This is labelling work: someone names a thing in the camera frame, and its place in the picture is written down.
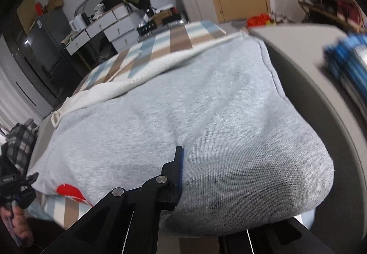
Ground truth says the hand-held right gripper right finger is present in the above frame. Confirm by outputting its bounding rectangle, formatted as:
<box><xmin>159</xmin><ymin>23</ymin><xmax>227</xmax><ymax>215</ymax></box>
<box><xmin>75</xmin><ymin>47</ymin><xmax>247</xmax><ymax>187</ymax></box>
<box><xmin>218</xmin><ymin>216</ymin><xmax>339</xmax><ymax>254</ymax></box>

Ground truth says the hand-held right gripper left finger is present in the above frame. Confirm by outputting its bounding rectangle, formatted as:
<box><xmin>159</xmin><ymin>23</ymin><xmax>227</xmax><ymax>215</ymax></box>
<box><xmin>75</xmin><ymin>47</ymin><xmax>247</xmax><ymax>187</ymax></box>
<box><xmin>40</xmin><ymin>146</ymin><xmax>184</xmax><ymax>254</ymax></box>

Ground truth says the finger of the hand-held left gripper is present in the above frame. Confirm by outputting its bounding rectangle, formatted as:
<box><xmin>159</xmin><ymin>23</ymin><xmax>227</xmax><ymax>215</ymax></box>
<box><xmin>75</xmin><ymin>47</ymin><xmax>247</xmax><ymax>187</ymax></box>
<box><xmin>15</xmin><ymin>172</ymin><xmax>39</xmax><ymax>209</ymax></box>

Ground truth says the grey printed hoodie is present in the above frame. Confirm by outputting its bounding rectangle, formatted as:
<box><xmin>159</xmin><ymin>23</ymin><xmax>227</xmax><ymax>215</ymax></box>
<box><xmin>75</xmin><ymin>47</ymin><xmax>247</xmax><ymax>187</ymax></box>
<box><xmin>29</xmin><ymin>33</ymin><xmax>335</xmax><ymax>238</ymax></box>

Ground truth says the person's left hand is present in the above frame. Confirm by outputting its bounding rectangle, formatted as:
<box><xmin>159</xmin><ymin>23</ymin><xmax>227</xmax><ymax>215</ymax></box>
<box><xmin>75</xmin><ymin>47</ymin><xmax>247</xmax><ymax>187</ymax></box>
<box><xmin>1</xmin><ymin>204</ymin><xmax>34</xmax><ymax>248</ymax></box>

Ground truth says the plaid cloth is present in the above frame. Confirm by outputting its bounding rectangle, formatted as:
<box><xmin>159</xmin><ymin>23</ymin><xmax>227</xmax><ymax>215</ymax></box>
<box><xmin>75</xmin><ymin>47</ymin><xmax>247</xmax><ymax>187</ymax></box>
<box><xmin>7</xmin><ymin>118</ymin><xmax>39</xmax><ymax>170</ymax></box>

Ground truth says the dark tall cabinet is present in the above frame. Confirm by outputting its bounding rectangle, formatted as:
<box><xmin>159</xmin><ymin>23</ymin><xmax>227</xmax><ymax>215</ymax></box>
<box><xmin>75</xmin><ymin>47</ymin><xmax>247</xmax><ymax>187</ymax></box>
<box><xmin>5</xmin><ymin>24</ymin><xmax>59</xmax><ymax>118</ymax></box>

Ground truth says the dark grey refrigerator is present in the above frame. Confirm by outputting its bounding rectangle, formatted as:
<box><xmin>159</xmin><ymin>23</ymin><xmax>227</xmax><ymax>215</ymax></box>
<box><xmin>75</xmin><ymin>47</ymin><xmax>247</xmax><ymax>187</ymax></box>
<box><xmin>25</xmin><ymin>8</ymin><xmax>87</xmax><ymax>95</ymax></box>

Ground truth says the checked blue brown blanket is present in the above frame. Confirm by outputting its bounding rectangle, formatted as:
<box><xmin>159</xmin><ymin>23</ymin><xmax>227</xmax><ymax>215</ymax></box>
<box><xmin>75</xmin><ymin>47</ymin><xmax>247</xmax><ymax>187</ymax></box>
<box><xmin>29</xmin><ymin>20</ymin><xmax>228</xmax><ymax>230</ymax></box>

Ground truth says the silver suitcase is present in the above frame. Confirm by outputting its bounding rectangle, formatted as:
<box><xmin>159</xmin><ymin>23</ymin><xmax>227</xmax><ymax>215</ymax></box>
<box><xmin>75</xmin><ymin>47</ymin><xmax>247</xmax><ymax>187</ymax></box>
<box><xmin>138</xmin><ymin>19</ymin><xmax>187</xmax><ymax>43</ymax></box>

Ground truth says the black box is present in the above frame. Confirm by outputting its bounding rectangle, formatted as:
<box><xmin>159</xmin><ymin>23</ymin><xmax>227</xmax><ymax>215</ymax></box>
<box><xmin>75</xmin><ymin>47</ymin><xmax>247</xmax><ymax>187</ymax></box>
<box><xmin>137</xmin><ymin>23</ymin><xmax>158</xmax><ymax>35</ymax></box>
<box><xmin>162</xmin><ymin>14</ymin><xmax>183</xmax><ymax>25</ymax></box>

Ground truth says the small cardboard box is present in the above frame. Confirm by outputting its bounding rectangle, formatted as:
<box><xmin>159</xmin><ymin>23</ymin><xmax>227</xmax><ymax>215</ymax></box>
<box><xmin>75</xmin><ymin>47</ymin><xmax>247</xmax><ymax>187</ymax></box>
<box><xmin>152</xmin><ymin>10</ymin><xmax>173</xmax><ymax>24</ymax></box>

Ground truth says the white desk with drawers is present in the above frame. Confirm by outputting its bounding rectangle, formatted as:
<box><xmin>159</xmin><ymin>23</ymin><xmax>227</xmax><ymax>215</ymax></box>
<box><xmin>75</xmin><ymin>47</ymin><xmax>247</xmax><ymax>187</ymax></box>
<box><xmin>65</xmin><ymin>7</ymin><xmax>144</xmax><ymax>56</ymax></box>

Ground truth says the tall flat cardboard box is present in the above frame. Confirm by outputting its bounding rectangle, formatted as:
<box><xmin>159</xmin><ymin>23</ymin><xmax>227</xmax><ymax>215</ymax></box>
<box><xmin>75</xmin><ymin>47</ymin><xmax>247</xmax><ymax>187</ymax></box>
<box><xmin>16</xmin><ymin>0</ymin><xmax>38</xmax><ymax>35</ymax></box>

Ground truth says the white electric kettle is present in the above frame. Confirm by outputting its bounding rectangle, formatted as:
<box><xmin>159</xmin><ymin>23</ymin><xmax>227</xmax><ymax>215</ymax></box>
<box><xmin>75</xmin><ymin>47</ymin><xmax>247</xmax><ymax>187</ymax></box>
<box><xmin>69</xmin><ymin>14</ymin><xmax>84</xmax><ymax>31</ymax></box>

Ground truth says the orange bag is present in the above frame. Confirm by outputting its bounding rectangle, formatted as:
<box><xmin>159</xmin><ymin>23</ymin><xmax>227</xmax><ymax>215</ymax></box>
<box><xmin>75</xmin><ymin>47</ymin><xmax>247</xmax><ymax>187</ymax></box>
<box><xmin>247</xmin><ymin>13</ymin><xmax>270</xmax><ymax>28</ymax></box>

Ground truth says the open cardboard box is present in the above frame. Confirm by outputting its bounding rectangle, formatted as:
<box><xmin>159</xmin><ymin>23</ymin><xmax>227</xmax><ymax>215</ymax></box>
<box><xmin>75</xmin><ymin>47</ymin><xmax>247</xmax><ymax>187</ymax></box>
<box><xmin>43</xmin><ymin>0</ymin><xmax>65</xmax><ymax>12</ymax></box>

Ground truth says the blue striped pack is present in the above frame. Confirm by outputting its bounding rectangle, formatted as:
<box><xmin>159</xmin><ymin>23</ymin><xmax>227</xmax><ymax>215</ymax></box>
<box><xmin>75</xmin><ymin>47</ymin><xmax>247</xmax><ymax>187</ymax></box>
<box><xmin>323</xmin><ymin>33</ymin><xmax>367</xmax><ymax>117</ymax></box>

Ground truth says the grey curved frame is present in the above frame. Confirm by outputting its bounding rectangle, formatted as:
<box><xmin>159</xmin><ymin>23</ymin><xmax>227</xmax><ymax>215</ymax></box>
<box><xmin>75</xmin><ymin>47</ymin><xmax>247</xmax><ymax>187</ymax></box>
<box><xmin>75</xmin><ymin>0</ymin><xmax>103</xmax><ymax>15</ymax></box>

